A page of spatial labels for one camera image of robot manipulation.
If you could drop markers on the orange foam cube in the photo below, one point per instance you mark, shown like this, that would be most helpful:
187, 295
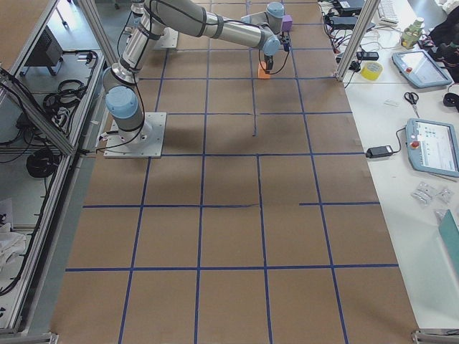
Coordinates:
262, 73

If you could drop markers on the teal folder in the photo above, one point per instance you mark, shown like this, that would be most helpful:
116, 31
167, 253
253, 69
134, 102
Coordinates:
448, 230

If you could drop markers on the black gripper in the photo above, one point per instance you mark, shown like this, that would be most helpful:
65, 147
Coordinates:
269, 58

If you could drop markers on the black power adapter brick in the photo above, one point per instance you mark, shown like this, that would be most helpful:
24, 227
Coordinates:
379, 151

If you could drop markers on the far teach pendant tablet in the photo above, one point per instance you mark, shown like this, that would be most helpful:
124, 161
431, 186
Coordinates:
420, 70

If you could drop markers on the yellow tape roll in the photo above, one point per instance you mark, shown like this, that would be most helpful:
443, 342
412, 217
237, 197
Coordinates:
371, 70

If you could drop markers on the near teach pendant tablet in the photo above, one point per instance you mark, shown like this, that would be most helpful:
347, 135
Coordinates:
432, 147

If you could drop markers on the teach pendant tablet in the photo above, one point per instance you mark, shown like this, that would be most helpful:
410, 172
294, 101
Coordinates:
420, 70
432, 147

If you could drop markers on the aluminium frame post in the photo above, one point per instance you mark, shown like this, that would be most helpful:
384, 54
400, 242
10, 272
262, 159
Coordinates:
368, 11

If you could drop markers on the purple foam cube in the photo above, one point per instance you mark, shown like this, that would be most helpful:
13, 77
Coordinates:
287, 23

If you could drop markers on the brown paper table cover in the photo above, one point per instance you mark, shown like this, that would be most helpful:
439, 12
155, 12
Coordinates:
260, 223

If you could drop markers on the black handled scissors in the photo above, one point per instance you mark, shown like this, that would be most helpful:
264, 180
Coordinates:
412, 98

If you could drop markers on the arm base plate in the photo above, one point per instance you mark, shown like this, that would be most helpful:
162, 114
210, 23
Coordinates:
168, 40
148, 143

